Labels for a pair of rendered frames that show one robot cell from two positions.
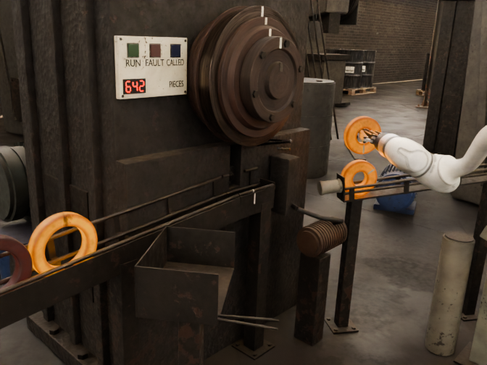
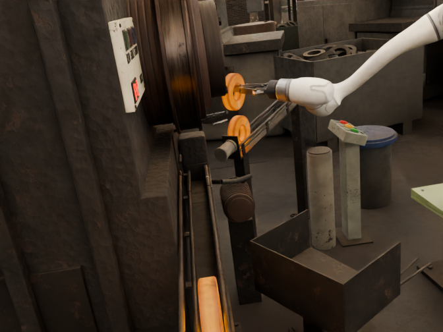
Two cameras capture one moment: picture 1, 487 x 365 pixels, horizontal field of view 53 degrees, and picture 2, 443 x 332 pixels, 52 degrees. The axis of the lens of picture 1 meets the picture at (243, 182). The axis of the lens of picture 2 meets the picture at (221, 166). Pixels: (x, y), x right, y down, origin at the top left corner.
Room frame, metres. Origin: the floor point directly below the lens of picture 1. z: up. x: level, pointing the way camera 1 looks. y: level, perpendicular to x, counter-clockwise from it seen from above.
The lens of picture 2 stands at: (0.66, 0.90, 1.26)
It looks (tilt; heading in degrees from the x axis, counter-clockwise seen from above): 20 degrees down; 316
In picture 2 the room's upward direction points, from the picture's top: 7 degrees counter-clockwise
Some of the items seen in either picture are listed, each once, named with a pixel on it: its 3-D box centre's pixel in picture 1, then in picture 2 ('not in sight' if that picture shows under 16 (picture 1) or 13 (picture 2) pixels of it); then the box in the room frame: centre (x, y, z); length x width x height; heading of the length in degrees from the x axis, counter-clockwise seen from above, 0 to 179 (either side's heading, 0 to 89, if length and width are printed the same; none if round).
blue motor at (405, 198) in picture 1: (398, 185); not in sight; (3.68, -1.21, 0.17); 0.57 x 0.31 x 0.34; 158
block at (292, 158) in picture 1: (282, 184); (194, 164); (1.91, -0.16, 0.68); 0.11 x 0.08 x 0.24; 48
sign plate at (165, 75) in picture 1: (153, 66); (129, 60); (1.55, 0.29, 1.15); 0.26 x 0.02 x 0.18; 138
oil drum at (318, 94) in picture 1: (301, 126); not in sight; (4.63, -0.53, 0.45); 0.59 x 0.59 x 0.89
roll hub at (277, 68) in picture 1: (274, 80); (213, 49); (1.66, -0.09, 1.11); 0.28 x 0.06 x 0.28; 138
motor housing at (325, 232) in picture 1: (318, 279); (242, 241); (1.88, -0.34, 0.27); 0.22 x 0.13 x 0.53; 138
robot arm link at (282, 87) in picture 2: (391, 146); (285, 90); (1.73, -0.53, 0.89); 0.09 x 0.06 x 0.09; 103
